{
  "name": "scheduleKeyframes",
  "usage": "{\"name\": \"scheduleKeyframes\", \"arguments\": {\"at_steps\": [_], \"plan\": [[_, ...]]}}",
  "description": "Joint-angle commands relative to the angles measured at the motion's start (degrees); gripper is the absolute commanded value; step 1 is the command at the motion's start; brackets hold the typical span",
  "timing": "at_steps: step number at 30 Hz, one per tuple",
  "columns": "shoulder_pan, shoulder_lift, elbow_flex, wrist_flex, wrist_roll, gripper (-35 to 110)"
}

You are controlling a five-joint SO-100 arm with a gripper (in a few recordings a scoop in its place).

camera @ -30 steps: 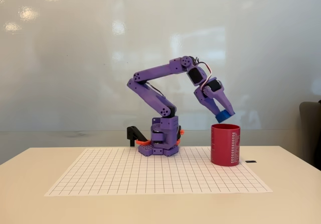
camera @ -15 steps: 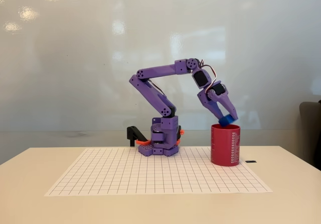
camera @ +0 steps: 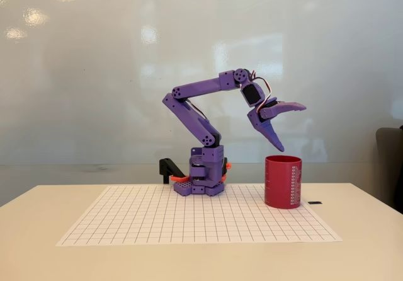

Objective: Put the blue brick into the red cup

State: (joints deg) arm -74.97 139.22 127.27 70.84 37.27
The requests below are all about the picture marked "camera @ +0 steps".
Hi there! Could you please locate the red cup with white print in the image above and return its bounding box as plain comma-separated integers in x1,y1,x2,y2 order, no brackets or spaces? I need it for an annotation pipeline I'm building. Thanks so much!
263,155,303,210

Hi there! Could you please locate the black clamp with orange knob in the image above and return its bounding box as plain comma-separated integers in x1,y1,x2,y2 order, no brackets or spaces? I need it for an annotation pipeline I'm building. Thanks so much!
220,156,233,183

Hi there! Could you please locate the black table clamp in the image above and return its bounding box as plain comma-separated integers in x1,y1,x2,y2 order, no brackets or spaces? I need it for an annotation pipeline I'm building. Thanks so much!
159,157,190,185

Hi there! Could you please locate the white grid paper sheet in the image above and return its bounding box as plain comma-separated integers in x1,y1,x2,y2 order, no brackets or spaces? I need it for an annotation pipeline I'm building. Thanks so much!
55,185,343,247

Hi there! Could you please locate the dark grey chair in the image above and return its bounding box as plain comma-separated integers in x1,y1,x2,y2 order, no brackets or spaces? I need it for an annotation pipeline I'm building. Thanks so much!
375,125,403,214

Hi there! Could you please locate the red white black servo cable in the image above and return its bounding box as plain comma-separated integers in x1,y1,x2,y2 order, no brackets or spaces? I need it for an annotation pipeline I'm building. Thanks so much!
251,70,273,114

